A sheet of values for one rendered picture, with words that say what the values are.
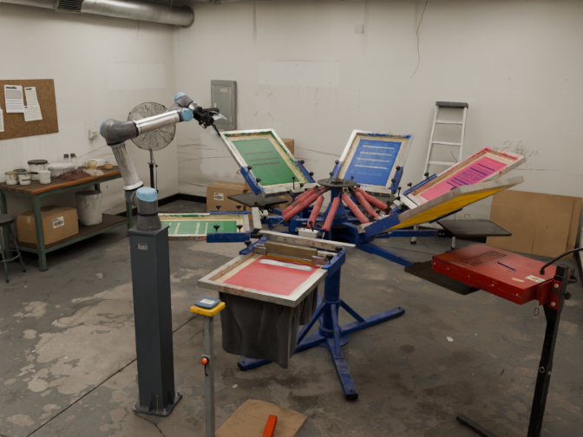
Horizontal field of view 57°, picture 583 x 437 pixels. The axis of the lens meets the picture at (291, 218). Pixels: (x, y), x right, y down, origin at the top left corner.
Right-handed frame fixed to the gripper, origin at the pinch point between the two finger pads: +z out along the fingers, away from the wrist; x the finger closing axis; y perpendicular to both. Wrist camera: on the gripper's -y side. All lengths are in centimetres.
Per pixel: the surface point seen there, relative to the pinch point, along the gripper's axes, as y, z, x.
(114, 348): 71, 5, -191
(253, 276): 46, 70, -38
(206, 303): 89, 64, -22
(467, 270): -3, 162, 20
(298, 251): 12, 80, -35
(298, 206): -48, 54, -65
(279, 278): 40, 83, -32
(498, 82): -418, 121, -67
